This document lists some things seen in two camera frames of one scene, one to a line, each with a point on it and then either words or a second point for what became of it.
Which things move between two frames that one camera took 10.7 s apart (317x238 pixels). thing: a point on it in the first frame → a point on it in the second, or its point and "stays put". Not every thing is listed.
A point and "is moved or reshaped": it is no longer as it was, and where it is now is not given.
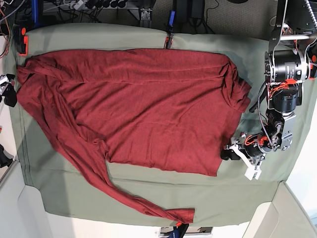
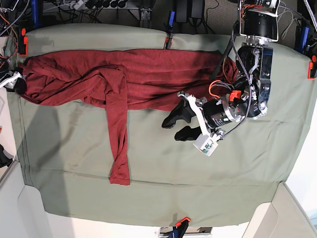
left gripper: (7, 89) → (10, 79)
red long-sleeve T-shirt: (169, 109) is moved or reshaped
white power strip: (76, 5) stays put
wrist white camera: (251, 172) → (206, 144)
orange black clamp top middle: (169, 38) stays put
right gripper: (249, 148) → (214, 114)
